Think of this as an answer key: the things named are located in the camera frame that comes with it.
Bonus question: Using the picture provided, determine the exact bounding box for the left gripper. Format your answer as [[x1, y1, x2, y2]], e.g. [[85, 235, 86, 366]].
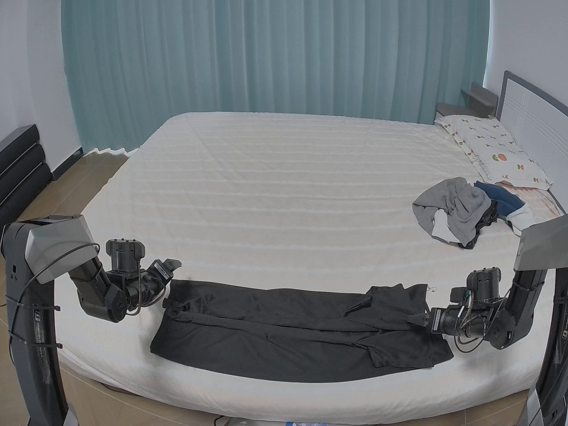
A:
[[141, 259, 183, 303]]

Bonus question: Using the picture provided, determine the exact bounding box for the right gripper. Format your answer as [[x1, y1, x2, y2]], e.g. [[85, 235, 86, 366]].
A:
[[407, 306, 467, 337]]

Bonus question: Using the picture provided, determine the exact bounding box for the black T-shirt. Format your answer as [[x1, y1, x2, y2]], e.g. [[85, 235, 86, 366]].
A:
[[150, 279, 454, 383]]

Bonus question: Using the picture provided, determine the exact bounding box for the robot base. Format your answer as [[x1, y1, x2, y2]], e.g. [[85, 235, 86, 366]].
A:
[[222, 417, 356, 426]]

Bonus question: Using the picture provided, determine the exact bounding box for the pile of clothes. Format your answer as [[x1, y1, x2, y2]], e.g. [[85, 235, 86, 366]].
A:
[[413, 177, 498, 250]]

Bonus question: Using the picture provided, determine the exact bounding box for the bed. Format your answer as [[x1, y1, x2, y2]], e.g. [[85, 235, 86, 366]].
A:
[[53, 70, 568, 421]]

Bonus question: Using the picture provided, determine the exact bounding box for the blue and white garment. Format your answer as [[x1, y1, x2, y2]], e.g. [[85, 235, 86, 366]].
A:
[[474, 181, 534, 238]]

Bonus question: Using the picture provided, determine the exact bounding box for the white printed pillow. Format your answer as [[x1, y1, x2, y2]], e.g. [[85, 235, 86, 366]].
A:
[[434, 114, 553, 191]]

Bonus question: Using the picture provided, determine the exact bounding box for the grey bedside table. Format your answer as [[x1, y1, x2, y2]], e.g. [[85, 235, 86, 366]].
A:
[[436, 83, 498, 119]]

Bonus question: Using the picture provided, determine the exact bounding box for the blue-green curtain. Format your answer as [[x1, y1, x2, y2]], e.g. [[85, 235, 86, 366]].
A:
[[62, 0, 491, 154]]

